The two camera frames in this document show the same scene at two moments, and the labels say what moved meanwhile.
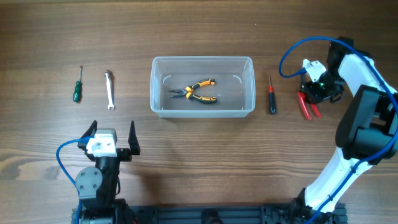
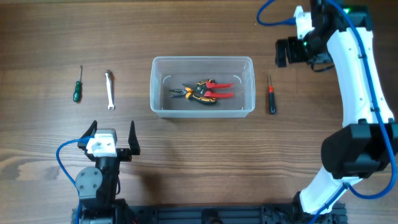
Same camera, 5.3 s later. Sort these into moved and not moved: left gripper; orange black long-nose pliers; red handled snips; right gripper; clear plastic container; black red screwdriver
Moved: right gripper; red handled snips
Not moved: left gripper; clear plastic container; orange black long-nose pliers; black red screwdriver
